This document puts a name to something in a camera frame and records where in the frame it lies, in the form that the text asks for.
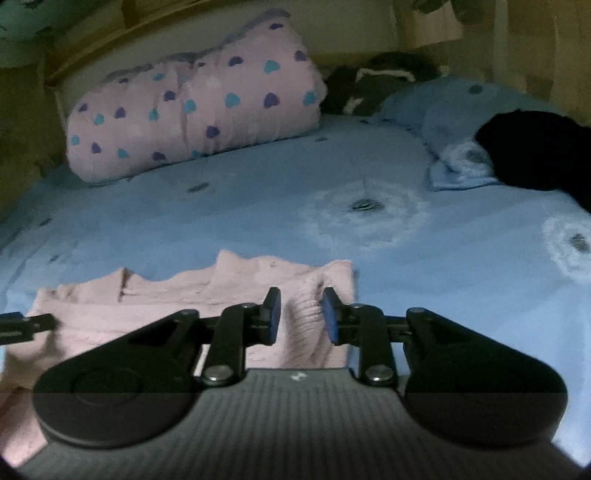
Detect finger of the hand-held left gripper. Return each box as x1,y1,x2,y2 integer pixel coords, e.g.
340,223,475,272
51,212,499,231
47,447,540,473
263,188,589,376
0,312,57,348

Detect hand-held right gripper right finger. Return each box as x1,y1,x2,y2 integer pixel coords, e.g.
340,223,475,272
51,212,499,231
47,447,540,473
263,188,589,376
322,287,502,387

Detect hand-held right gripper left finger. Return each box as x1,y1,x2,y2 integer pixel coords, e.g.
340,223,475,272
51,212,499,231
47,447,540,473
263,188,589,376
104,287,282,387

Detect pink knitted cardigan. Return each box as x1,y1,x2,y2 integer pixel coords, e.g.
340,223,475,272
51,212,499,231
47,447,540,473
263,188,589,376
0,249,357,467

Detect blue floral bed sheet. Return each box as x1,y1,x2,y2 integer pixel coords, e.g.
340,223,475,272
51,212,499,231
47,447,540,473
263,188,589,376
0,113,591,468

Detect pink heart print quilt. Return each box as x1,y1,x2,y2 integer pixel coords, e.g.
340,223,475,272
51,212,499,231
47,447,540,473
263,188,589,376
65,11,329,184

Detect dark garment with white trim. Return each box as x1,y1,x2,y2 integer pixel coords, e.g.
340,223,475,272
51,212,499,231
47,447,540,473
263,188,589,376
321,52,441,116

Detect blue floral pillow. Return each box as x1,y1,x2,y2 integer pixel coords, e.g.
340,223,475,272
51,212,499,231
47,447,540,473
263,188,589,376
379,76,591,192

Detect black cloth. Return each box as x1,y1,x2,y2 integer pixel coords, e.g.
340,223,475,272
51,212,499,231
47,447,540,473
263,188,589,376
475,108,591,214

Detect teal printed cloth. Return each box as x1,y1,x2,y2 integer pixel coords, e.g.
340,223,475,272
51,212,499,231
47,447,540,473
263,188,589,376
0,0,52,68

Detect wooden bed headboard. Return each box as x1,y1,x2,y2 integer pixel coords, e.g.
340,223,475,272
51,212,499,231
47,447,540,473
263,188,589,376
44,0,402,112

